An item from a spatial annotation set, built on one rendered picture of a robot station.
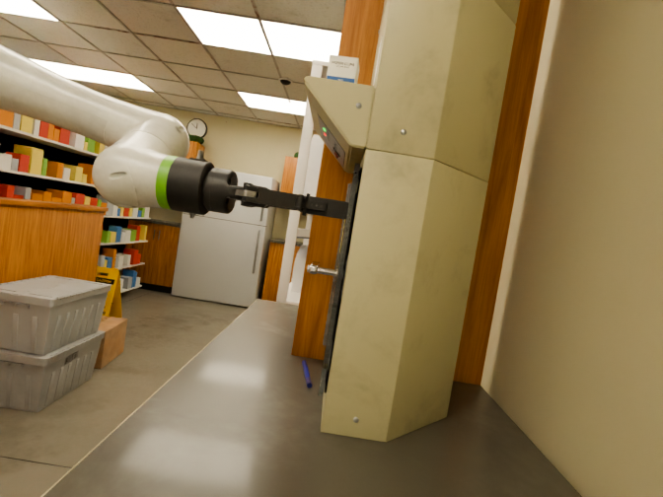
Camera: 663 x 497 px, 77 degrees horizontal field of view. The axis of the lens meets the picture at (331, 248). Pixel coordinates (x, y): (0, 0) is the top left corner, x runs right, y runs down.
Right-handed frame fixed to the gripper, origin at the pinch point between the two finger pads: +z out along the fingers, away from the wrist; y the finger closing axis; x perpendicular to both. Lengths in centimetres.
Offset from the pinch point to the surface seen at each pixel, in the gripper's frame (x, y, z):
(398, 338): 19.4, -4.7, 14.9
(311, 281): 17.6, 32.3, -2.0
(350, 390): 29.3, -4.7, 8.7
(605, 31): -43, 12, 48
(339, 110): -15.3, -4.7, -0.3
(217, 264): 79, 483, -148
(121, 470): 37.0, -22.1, -19.4
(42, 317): 76, 149, -147
